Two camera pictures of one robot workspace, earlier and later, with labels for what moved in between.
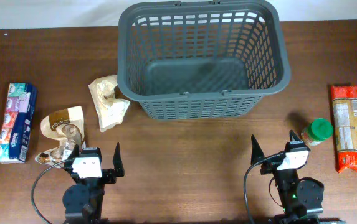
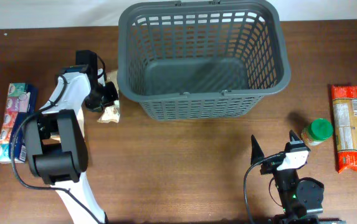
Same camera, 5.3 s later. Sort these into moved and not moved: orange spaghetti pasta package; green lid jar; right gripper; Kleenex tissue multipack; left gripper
Moved: left gripper
Not moved: orange spaghetti pasta package; green lid jar; right gripper; Kleenex tissue multipack
